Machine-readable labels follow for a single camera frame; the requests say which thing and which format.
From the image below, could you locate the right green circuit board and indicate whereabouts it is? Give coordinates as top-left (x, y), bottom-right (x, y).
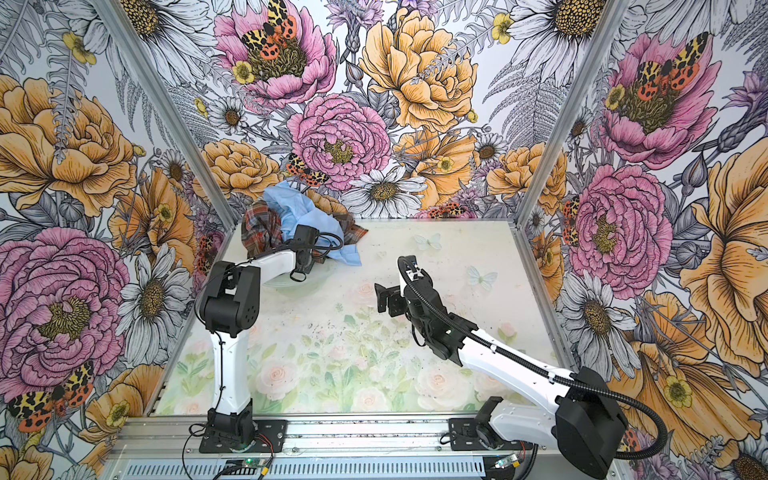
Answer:
top-left (494, 454), bottom-right (520, 470)

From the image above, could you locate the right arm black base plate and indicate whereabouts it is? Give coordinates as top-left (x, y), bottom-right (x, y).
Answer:
top-left (441, 417), bottom-right (533, 452)

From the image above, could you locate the left corner aluminium post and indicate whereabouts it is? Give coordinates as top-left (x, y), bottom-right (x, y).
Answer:
top-left (94, 1), bottom-right (237, 230)

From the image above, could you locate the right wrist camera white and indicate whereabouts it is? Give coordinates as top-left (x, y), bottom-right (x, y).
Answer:
top-left (397, 255), bottom-right (427, 286)

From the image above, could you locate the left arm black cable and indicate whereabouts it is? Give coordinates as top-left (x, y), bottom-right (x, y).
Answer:
top-left (263, 230), bottom-right (346, 265)

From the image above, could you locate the left green circuit board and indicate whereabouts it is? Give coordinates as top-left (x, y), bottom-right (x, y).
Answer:
top-left (221, 458), bottom-right (273, 479)

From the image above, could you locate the right corner aluminium post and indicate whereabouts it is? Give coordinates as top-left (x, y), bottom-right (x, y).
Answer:
top-left (515, 0), bottom-right (631, 229)

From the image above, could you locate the aluminium front rail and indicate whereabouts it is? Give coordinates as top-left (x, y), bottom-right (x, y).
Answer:
top-left (100, 414), bottom-right (585, 479)

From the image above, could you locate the light blue cloth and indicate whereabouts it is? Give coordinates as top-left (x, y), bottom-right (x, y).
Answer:
top-left (263, 182), bottom-right (362, 266)

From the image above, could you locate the red plaid cloth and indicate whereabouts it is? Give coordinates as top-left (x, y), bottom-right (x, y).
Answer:
top-left (241, 200), bottom-right (368, 258)

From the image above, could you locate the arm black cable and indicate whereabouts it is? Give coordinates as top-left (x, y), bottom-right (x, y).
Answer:
top-left (397, 255), bottom-right (670, 462)
top-left (263, 230), bottom-right (346, 265)

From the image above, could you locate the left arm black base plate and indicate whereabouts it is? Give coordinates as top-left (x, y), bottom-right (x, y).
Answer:
top-left (199, 419), bottom-right (288, 454)

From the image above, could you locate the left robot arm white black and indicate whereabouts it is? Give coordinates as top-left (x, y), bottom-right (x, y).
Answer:
top-left (195, 226), bottom-right (320, 454)

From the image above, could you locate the brown patterned cloth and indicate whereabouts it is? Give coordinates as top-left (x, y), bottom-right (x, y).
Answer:
top-left (304, 189), bottom-right (348, 216)

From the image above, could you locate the corner aluminium post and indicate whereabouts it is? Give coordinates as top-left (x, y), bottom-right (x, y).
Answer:
top-left (94, 1), bottom-right (237, 230)
top-left (515, 0), bottom-right (631, 229)

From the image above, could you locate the green circuit board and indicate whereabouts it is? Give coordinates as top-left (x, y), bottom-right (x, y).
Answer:
top-left (494, 454), bottom-right (520, 470)
top-left (221, 458), bottom-right (273, 479)

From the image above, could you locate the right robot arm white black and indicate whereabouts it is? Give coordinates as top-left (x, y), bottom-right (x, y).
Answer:
top-left (374, 276), bottom-right (628, 479)

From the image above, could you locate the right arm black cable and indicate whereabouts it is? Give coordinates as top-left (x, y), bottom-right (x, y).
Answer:
top-left (397, 255), bottom-right (670, 462)

